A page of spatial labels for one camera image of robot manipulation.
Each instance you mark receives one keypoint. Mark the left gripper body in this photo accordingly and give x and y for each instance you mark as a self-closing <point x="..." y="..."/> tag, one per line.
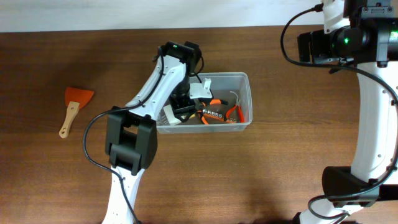
<point x="181" y="100"/>

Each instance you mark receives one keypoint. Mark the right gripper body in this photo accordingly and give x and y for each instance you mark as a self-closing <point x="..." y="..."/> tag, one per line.
<point x="320" y="45"/>

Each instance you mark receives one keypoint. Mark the screwdriver set clear case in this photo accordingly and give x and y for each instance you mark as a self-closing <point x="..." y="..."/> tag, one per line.
<point x="167" y="118"/>

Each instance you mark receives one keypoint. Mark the orange socket bit rail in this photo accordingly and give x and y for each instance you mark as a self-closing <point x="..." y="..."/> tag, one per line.
<point x="204" y="114"/>

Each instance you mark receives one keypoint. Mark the long nose pliers orange black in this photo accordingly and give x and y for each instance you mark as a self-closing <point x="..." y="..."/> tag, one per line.
<point x="204" y="104"/>

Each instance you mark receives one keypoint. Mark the clear plastic container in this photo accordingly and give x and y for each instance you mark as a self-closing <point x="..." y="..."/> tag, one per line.
<point x="229" y="86"/>

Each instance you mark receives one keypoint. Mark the small red cutter pliers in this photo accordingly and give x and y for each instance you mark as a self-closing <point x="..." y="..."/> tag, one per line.
<point x="235" y="110"/>

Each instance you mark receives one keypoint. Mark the orange scraper wooden handle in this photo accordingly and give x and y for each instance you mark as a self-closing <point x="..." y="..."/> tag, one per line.
<point x="75" y="99"/>

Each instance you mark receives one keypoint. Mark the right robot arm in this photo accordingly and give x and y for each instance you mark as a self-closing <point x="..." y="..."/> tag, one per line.
<point x="359" y="36"/>

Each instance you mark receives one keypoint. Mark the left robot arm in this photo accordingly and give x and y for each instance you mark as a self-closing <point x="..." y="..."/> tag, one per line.
<point x="131" y="136"/>

